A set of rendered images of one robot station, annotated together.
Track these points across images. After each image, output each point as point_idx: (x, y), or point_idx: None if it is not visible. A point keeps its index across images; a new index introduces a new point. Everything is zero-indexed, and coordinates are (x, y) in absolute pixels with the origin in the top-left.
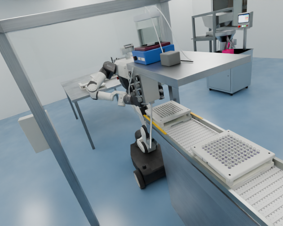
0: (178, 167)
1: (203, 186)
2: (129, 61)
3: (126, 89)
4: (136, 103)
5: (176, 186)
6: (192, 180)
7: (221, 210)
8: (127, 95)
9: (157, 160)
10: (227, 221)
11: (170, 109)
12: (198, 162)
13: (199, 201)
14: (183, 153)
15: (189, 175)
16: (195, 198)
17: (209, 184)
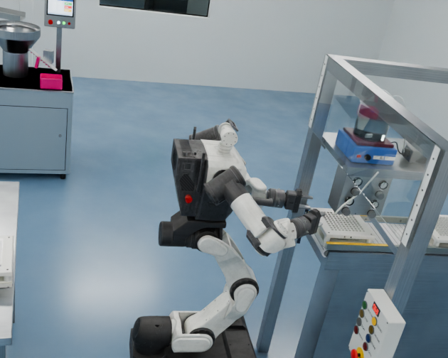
0: (380, 286)
1: None
2: (238, 156)
3: (210, 219)
4: (313, 229)
5: (352, 327)
6: None
7: None
8: (302, 221)
9: (233, 344)
10: None
11: (343, 219)
12: None
13: (409, 305)
14: (430, 250)
15: None
16: None
17: None
